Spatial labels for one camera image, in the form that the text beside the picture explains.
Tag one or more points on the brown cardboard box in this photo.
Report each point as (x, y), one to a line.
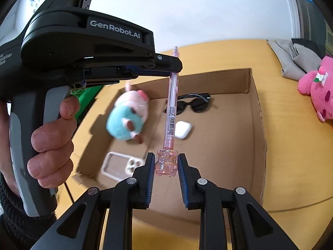
(221, 148)

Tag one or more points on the clear phone case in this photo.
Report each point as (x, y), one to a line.
(130, 170)

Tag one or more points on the person's left hand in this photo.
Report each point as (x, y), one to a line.
(52, 140)

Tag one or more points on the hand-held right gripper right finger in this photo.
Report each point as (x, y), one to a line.
(182, 182)

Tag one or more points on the grey cloth bag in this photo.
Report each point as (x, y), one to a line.
(291, 57)

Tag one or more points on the pink bear-topped pen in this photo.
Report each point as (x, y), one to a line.
(170, 114)

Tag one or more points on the glass door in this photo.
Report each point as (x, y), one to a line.
(309, 7)

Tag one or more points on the pig plush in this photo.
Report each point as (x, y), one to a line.
(122, 119)

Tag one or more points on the pink plush toy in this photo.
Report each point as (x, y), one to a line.
(320, 93)

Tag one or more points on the white earbud case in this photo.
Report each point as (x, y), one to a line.
(183, 129)

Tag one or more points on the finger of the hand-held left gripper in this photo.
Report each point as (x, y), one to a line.
(156, 73)
(166, 62)

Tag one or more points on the green plastic item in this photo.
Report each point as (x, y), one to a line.
(87, 96)

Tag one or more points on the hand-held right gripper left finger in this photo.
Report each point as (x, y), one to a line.
(149, 182)

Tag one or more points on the black sunglasses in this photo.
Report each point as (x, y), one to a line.
(199, 105)

